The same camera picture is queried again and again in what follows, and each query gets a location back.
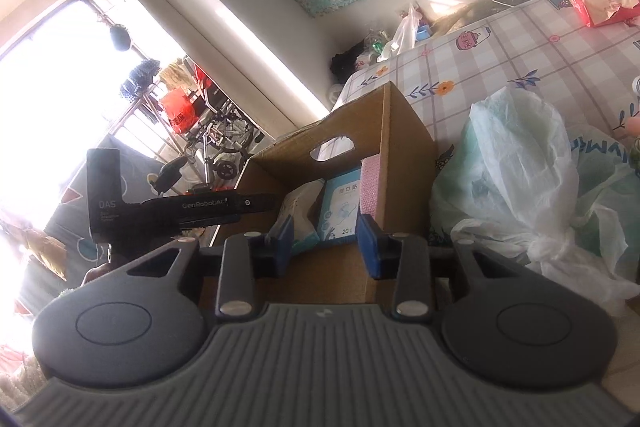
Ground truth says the white cotton swab bag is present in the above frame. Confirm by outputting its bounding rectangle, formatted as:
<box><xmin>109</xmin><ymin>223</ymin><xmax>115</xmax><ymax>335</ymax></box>
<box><xmin>271</xmin><ymin>179</ymin><xmax>324</xmax><ymax>255</ymax></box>

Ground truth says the blue bandage box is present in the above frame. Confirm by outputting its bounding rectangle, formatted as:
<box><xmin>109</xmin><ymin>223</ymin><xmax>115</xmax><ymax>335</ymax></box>
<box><xmin>317</xmin><ymin>168</ymin><xmax>361</xmax><ymax>246</ymax></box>

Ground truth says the pink scrubbing sponge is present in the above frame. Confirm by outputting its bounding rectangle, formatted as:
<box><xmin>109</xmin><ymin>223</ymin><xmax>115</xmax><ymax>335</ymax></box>
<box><xmin>359</xmin><ymin>154</ymin><xmax>381</xmax><ymax>218</ymax></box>

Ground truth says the person's hand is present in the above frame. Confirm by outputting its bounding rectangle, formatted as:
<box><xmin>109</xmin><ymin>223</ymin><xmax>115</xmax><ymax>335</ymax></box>
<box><xmin>81</xmin><ymin>262</ymin><xmax>117</xmax><ymax>286</ymax></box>

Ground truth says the grey dotted hanging sheet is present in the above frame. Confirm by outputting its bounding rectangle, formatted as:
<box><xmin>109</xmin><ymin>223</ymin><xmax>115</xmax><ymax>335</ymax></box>
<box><xmin>18</xmin><ymin>134</ymin><xmax>162</xmax><ymax>314</ymax></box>

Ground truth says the wheelchair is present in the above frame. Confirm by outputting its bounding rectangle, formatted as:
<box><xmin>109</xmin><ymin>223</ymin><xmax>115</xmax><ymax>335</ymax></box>
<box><xmin>184</xmin><ymin>68</ymin><xmax>265</xmax><ymax>186</ymax></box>

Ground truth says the brown cardboard box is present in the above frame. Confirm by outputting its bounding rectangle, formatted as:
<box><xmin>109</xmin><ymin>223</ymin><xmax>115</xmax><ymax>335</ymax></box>
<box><xmin>199</xmin><ymin>81</ymin><xmax>441</xmax><ymax>306</ymax></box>

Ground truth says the red bag on rack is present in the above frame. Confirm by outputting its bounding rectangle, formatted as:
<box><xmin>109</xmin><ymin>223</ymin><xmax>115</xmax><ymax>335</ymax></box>
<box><xmin>160</xmin><ymin>88</ymin><xmax>198</xmax><ymax>134</ymax></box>

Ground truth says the white tied plastic bag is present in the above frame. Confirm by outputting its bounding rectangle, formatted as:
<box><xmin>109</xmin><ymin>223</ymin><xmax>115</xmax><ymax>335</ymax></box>
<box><xmin>430</xmin><ymin>88</ymin><xmax>639</xmax><ymax>317</ymax></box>

